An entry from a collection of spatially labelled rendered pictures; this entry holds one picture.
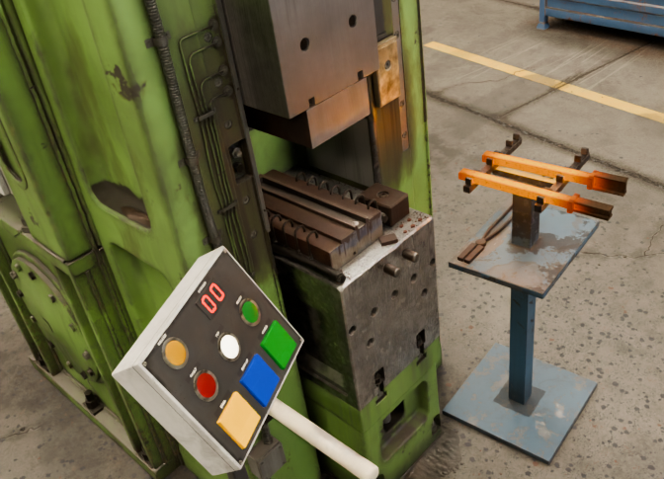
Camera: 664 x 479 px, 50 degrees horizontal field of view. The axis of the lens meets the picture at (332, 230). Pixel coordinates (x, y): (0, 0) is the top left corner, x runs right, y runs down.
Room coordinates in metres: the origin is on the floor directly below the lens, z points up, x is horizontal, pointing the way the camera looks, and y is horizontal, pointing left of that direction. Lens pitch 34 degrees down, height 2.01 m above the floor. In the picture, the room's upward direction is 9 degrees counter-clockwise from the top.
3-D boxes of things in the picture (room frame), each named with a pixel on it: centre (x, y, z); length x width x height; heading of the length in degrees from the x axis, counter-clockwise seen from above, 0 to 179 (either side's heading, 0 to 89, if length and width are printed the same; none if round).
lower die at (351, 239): (1.64, 0.08, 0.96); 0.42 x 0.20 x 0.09; 42
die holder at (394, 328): (1.68, 0.05, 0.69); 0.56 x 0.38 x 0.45; 42
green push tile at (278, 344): (1.09, 0.15, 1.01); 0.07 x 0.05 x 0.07; 157
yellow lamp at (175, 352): (0.94, 0.31, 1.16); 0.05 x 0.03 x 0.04; 132
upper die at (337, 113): (1.64, 0.08, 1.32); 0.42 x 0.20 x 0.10; 42
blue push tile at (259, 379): (1.00, 0.19, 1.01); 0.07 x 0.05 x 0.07; 157
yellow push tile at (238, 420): (0.90, 0.23, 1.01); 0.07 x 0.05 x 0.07; 157
